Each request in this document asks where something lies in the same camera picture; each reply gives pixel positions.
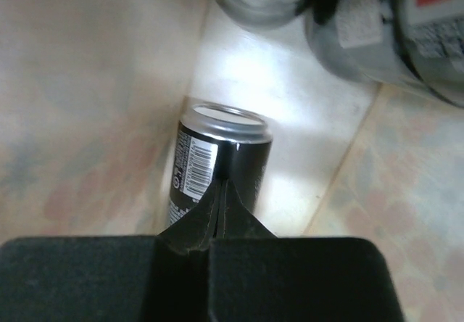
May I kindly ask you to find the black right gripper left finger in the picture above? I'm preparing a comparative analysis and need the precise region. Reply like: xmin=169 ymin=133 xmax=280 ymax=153
xmin=1 ymin=181 xmax=222 ymax=321

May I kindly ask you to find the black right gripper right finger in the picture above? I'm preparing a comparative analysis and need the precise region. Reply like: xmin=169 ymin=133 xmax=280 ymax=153
xmin=207 ymin=181 xmax=402 ymax=321

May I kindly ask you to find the black can front table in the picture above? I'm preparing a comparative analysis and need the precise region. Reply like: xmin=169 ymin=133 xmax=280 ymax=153
xmin=168 ymin=102 xmax=273 ymax=225

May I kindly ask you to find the beige canvas tote bag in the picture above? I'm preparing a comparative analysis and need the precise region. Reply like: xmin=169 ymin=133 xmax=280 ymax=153
xmin=1 ymin=0 xmax=463 ymax=245

